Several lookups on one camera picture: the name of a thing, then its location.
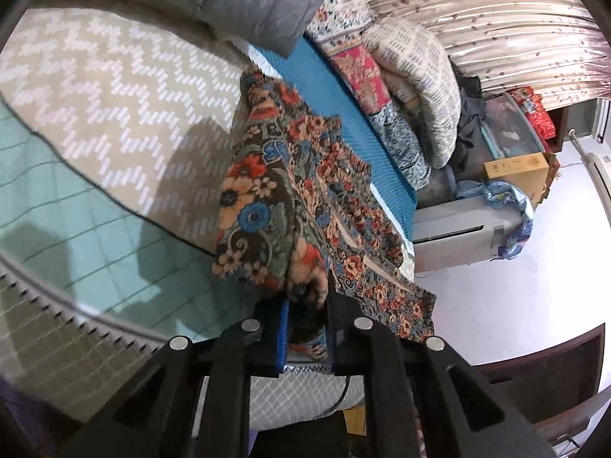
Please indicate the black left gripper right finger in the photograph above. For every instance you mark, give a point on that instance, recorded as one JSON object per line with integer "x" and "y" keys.
{"x": 423, "y": 398}

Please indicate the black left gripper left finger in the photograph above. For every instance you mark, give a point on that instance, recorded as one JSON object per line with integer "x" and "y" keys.
{"x": 190, "y": 399}

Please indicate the floral patterned garment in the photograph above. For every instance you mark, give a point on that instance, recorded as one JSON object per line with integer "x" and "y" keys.
{"x": 298, "y": 220}

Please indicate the dark wooden furniture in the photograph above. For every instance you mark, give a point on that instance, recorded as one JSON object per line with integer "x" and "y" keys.
{"x": 557, "y": 390}

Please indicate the teal quilted mattress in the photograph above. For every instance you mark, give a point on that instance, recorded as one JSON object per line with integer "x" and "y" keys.
{"x": 89, "y": 291}

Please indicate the grey storage unit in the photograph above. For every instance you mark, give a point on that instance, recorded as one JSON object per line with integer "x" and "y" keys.
{"x": 457, "y": 233}

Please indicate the blue floral cloth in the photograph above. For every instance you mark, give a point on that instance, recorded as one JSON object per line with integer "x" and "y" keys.
{"x": 503, "y": 196}

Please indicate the cardboard box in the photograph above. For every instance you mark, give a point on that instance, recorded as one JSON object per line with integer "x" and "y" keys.
{"x": 527, "y": 172}

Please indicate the grey speckled blanket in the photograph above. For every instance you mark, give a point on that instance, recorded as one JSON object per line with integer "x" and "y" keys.
{"x": 401, "y": 143}

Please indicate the beige chevron bed cover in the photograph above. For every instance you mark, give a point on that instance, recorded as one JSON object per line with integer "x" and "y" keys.
{"x": 143, "y": 105}

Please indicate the red patterned bag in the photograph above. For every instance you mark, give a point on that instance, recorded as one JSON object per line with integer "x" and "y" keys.
{"x": 531, "y": 105}

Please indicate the cream printed folded comforter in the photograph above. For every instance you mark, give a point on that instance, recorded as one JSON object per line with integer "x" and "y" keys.
{"x": 416, "y": 69}

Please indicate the blue striped bed sheet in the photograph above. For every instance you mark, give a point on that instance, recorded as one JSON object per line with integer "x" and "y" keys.
{"x": 324, "y": 91}

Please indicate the cream floral patchwork quilt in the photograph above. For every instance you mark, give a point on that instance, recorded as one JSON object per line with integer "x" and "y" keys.
{"x": 336, "y": 31}

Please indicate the striped floral curtain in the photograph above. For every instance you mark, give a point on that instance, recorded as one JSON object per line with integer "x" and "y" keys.
{"x": 553, "y": 46}

